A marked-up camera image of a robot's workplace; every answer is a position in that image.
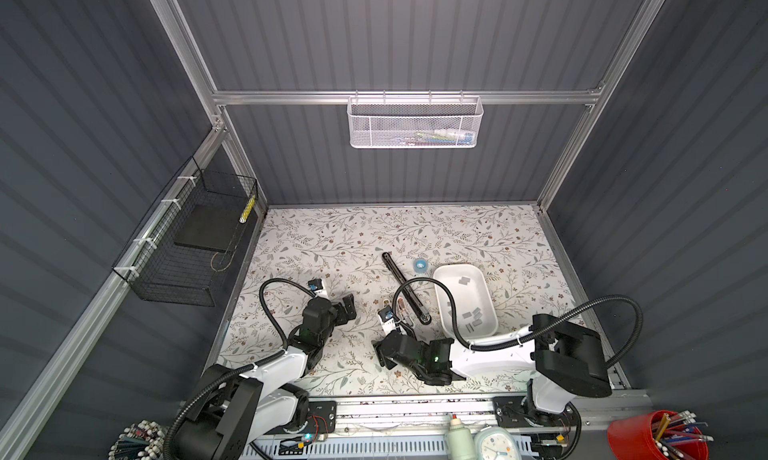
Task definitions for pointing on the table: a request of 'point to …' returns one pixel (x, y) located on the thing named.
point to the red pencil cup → (660, 435)
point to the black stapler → (414, 302)
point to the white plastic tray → (474, 313)
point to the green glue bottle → (460, 443)
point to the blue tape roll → (420, 265)
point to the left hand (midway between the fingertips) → (339, 299)
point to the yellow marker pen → (247, 210)
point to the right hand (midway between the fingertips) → (382, 340)
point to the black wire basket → (182, 253)
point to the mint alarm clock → (496, 443)
